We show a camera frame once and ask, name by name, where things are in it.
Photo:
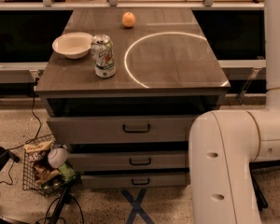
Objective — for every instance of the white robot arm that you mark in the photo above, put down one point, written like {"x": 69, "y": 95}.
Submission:
{"x": 223, "y": 143}

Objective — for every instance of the green white 7up can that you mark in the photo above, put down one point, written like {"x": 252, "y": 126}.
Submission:
{"x": 102, "y": 56}

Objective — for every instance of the orange fruit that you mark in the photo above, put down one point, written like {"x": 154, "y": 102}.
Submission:
{"x": 128, "y": 20}

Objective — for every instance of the grey drawer cabinet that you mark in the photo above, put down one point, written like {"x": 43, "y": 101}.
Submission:
{"x": 164, "y": 67}

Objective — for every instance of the white bowl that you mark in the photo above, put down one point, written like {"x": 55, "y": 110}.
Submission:
{"x": 73, "y": 45}

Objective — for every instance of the top grey drawer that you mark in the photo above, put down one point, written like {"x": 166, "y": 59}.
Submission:
{"x": 121, "y": 129}

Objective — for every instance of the grey drawer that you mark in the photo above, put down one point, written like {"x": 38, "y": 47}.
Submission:
{"x": 127, "y": 161}
{"x": 121, "y": 129}
{"x": 135, "y": 180}

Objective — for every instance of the middle grey drawer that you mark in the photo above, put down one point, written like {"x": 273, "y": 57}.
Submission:
{"x": 127, "y": 161}

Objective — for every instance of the bottom grey drawer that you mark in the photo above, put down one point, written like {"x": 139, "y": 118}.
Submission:
{"x": 135, "y": 180}

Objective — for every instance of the white ball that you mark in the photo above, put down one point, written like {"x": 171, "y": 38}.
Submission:
{"x": 57, "y": 157}

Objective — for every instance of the green packet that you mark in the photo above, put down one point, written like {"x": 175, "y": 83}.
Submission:
{"x": 67, "y": 172}

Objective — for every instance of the tan chip bag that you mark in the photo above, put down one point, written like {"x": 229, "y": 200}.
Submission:
{"x": 38, "y": 152}

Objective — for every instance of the black tripod stand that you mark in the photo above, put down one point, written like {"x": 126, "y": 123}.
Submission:
{"x": 54, "y": 211}

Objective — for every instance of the black wire basket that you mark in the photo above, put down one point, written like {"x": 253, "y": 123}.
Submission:
{"x": 39, "y": 176}

